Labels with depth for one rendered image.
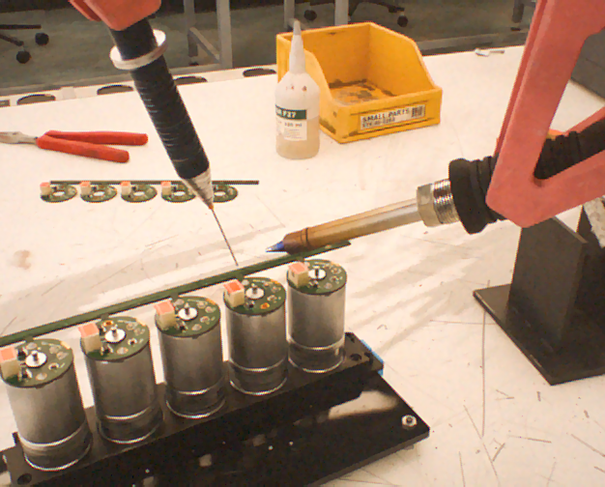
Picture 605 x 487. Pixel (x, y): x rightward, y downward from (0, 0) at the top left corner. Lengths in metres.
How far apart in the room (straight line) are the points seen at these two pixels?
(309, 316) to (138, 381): 0.07
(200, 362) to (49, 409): 0.06
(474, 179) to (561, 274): 0.13
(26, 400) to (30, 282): 0.17
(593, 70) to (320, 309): 0.48
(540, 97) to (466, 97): 0.49
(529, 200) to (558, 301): 0.14
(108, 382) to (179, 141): 0.10
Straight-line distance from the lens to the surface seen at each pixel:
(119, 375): 0.26
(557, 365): 0.35
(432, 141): 0.58
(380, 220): 0.24
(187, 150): 0.22
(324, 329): 0.29
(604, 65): 0.70
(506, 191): 0.21
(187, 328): 0.26
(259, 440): 0.29
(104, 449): 0.28
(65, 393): 0.26
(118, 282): 0.41
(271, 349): 0.28
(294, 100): 0.52
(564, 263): 0.34
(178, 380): 0.28
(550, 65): 0.19
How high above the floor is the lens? 0.97
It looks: 31 degrees down
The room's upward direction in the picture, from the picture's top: straight up
